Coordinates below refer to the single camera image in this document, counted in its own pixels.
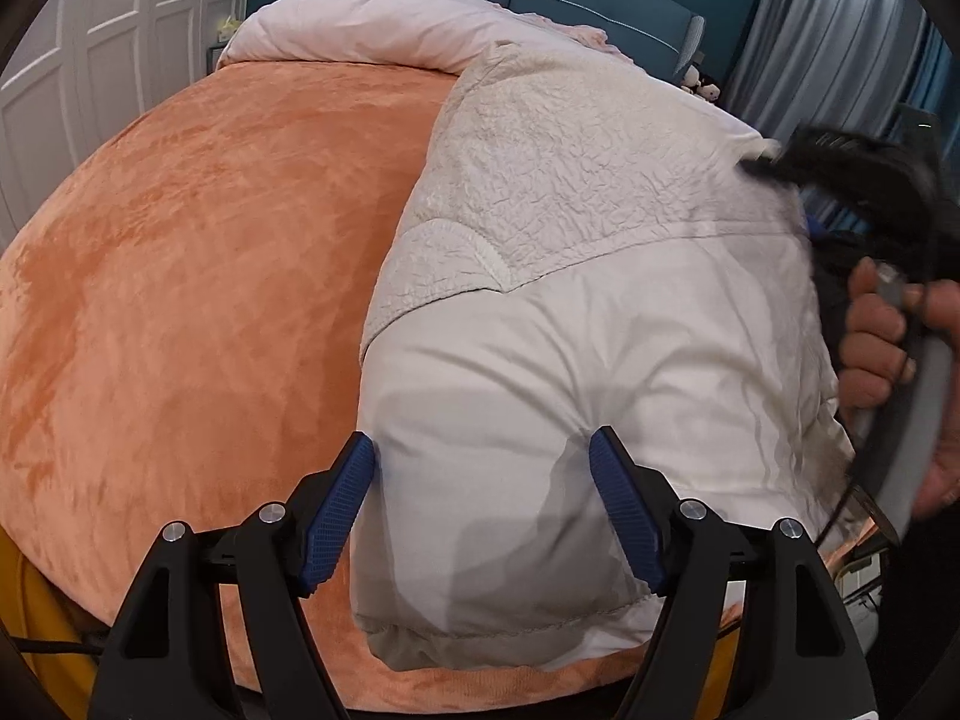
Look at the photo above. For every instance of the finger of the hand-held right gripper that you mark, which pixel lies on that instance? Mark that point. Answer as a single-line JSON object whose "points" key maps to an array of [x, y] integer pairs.
{"points": [[772, 157]]}

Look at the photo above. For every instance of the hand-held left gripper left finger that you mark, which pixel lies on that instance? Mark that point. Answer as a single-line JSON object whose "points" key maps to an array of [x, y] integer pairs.
{"points": [[337, 511]]}

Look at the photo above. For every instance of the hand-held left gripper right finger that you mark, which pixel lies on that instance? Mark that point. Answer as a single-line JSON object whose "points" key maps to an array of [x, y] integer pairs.
{"points": [[626, 506]]}

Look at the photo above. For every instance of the cream zip jacket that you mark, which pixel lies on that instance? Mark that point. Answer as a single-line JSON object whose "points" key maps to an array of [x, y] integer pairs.
{"points": [[585, 330]]}

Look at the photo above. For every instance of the person's right hand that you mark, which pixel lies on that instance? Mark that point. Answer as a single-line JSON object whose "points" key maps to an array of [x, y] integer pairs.
{"points": [[870, 345]]}

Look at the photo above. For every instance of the black device with light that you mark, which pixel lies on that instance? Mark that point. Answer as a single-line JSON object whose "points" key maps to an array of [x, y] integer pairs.
{"points": [[916, 120]]}

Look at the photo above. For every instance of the small plush toys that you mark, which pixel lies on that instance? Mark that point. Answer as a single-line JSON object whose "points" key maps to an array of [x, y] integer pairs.
{"points": [[697, 82]]}

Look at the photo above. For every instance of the grey-blue curtain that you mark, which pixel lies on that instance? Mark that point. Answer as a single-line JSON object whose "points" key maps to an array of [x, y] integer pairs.
{"points": [[825, 37]]}

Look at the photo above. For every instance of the orange plush blanket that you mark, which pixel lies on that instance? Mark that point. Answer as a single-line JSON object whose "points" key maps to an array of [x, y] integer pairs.
{"points": [[202, 277]]}

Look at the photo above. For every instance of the pink duvet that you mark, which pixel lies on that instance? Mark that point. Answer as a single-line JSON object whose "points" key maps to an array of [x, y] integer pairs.
{"points": [[360, 26]]}

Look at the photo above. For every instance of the dark nightstand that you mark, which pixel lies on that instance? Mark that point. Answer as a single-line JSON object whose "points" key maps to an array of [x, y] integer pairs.
{"points": [[212, 60]]}

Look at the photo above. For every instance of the tissue box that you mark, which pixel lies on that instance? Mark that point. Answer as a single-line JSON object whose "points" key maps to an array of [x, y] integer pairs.
{"points": [[225, 28]]}

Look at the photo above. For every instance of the white wardrobe doors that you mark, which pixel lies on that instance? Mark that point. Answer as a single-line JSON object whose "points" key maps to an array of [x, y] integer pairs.
{"points": [[112, 30]]}

